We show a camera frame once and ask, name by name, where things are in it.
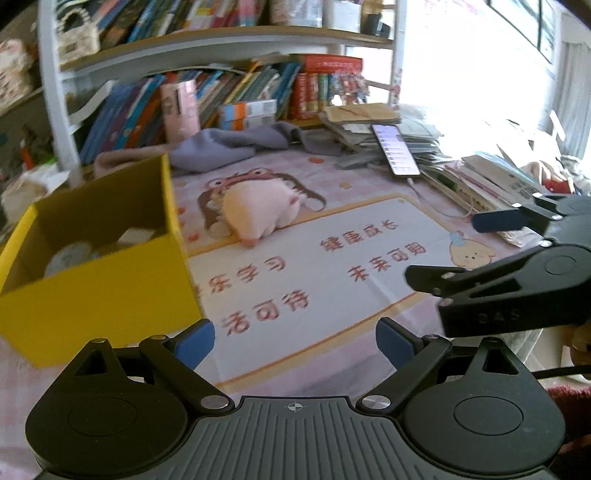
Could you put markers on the pink cylindrical container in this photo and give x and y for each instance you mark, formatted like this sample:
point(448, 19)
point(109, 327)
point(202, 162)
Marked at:
point(179, 110)

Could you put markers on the smartphone with lit screen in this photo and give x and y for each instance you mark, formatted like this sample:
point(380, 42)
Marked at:
point(396, 151)

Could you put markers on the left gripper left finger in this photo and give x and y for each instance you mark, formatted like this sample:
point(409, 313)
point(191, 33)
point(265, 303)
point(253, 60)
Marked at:
point(173, 361)

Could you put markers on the pink cartoon desk mat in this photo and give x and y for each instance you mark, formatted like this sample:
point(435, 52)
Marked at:
point(293, 316)

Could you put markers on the red book set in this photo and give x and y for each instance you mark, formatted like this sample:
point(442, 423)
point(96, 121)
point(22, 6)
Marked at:
point(324, 78)

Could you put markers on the stack of books and papers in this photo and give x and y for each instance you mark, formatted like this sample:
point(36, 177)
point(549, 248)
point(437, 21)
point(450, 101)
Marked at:
point(512, 172)

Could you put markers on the grey utility knife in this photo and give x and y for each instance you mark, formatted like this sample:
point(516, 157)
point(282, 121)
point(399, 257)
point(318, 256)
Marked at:
point(360, 160)

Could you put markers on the white small box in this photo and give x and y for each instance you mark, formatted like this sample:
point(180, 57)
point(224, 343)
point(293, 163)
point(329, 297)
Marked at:
point(135, 236)

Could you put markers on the pink plush toy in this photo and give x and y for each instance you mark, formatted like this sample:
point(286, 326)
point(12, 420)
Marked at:
point(255, 209)

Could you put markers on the white pen holder box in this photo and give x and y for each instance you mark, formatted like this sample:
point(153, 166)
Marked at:
point(343, 15)

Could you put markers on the orange white boxes stack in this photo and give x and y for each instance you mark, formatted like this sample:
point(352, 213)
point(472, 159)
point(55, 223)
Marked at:
point(244, 115)

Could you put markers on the yellow cardboard box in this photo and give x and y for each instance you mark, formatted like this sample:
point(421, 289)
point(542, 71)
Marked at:
point(106, 259)

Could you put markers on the brown paper envelope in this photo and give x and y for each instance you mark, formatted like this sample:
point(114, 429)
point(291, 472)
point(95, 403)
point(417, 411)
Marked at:
point(376, 113)

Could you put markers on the white pearl handbag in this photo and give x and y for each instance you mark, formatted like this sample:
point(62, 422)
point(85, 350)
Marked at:
point(77, 36)

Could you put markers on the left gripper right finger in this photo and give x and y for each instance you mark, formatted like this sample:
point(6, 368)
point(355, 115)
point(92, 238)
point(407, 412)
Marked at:
point(414, 359)

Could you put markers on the white bookshelf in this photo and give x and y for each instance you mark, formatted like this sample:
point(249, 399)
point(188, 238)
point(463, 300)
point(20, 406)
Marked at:
point(73, 92)

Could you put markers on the pink figurine decoration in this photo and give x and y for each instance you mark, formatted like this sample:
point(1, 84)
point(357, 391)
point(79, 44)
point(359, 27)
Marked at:
point(15, 80)

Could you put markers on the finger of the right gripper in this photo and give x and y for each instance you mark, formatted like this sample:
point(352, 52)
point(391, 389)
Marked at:
point(499, 221)

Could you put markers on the purple grey cloth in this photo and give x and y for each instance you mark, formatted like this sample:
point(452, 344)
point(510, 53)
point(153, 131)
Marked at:
point(211, 149)

